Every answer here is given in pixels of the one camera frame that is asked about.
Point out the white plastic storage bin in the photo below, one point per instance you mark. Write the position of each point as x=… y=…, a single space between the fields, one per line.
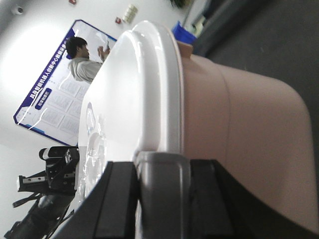
x=257 y=127

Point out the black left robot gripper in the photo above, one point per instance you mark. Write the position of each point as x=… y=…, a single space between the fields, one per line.
x=52 y=191

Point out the blue bin by wall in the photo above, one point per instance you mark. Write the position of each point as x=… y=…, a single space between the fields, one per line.
x=182 y=35

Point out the blue bordered wall poster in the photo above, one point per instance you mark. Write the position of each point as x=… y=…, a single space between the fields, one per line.
x=52 y=107

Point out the white bin lid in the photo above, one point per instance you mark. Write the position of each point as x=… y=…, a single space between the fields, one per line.
x=131 y=113

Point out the dark grey table mat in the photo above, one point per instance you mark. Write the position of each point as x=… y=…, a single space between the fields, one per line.
x=276 y=38

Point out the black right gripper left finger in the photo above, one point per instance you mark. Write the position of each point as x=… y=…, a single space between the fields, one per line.
x=109 y=210

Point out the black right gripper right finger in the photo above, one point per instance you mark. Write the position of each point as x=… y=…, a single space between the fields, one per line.
x=221 y=208

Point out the man in grey shirt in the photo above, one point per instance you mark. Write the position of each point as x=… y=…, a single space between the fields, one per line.
x=81 y=67

